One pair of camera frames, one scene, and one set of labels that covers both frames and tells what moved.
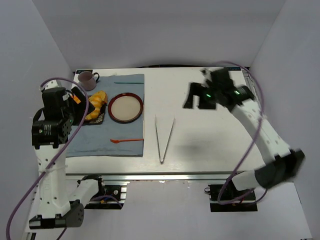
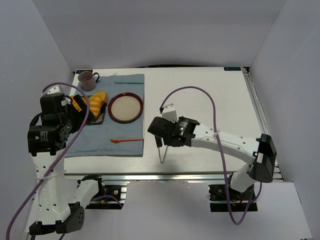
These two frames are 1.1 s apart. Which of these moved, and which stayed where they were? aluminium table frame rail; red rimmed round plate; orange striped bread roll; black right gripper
Moved: black right gripper
Stayed: red rimmed round plate; orange striped bread roll; aluminium table frame rail
